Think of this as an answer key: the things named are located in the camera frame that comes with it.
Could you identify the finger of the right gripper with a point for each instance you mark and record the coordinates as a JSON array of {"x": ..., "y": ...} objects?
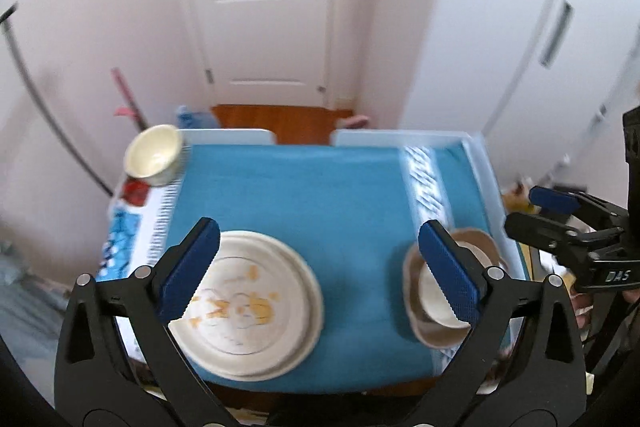
[
  {"x": 537, "y": 232},
  {"x": 553, "y": 200}
]

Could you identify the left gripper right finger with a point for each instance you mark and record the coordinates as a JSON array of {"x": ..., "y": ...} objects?
[{"x": 458, "y": 273}]

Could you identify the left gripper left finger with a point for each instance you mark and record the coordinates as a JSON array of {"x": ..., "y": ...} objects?
[{"x": 180, "y": 270}]

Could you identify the small patterned white plate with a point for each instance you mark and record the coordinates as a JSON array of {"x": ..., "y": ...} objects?
[{"x": 257, "y": 313}]

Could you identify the cream ceramic bowl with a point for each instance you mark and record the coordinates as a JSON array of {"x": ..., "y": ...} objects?
[{"x": 155, "y": 156}]

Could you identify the person's right hand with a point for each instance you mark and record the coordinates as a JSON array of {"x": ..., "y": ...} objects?
[{"x": 583, "y": 306}]

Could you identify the blue table cloth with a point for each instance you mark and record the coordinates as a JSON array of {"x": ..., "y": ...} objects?
[{"x": 310, "y": 256}]

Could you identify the blue water jug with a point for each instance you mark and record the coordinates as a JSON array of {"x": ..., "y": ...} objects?
[{"x": 187, "y": 118}]

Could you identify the white wardrobe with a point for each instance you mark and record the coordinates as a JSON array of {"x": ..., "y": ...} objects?
[{"x": 529, "y": 75}]

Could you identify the pink broom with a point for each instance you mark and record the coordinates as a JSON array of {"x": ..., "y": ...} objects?
[{"x": 131, "y": 108}]

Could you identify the pink slippers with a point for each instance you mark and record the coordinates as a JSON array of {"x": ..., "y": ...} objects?
[{"x": 353, "y": 122}]

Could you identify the white panelled door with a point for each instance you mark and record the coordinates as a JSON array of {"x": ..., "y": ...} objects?
[{"x": 264, "y": 52}]

